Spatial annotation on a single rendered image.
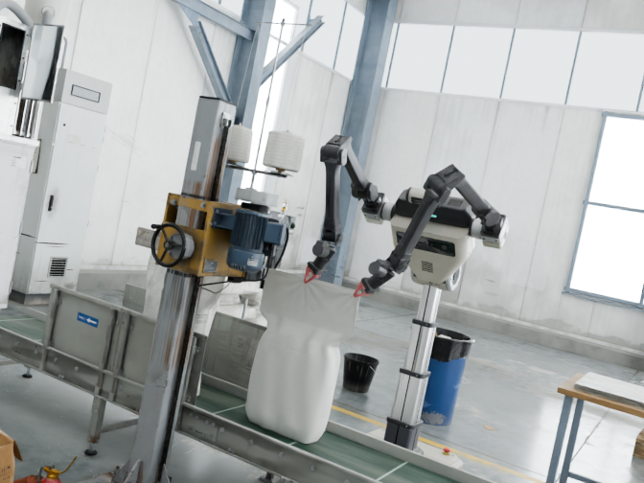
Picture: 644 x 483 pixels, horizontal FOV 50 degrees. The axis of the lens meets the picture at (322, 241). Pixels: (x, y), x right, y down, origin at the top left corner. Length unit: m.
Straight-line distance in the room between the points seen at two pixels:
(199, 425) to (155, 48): 5.74
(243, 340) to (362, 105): 8.63
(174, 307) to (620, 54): 9.18
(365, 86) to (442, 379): 7.65
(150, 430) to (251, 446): 0.43
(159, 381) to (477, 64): 9.38
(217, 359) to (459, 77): 8.63
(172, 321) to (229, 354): 0.84
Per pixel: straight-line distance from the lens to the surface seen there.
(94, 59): 7.67
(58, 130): 6.67
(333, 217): 2.99
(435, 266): 3.31
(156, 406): 3.05
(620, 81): 11.11
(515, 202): 11.02
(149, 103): 8.23
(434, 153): 11.52
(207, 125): 2.90
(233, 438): 3.10
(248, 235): 2.80
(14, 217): 5.64
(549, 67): 11.34
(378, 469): 3.02
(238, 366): 3.70
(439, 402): 5.17
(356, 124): 11.91
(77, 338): 3.72
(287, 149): 2.91
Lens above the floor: 1.41
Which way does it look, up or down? 3 degrees down
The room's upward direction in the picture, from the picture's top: 11 degrees clockwise
